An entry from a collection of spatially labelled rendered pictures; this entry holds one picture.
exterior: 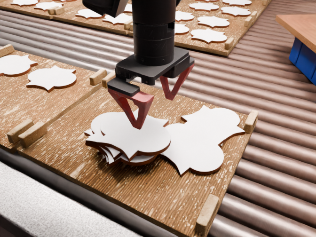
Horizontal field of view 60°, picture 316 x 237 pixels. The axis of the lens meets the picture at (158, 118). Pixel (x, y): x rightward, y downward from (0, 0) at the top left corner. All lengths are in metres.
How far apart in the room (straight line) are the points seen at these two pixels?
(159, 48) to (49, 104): 0.43
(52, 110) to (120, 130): 0.25
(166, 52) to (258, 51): 0.74
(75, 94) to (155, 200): 0.40
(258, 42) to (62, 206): 0.91
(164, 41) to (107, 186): 0.27
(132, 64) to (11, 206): 0.33
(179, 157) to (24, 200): 0.29
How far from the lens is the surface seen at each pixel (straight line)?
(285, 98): 0.82
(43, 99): 0.77
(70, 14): 1.42
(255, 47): 1.11
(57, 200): 0.54
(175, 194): 0.49
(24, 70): 0.91
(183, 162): 0.52
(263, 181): 0.58
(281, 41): 1.20
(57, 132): 0.64
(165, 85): 0.48
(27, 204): 0.55
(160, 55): 0.38
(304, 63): 0.96
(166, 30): 0.37
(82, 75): 0.85
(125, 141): 0.50
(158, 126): 0.53
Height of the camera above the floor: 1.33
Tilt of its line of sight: 38 degrees down
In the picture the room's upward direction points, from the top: straight up
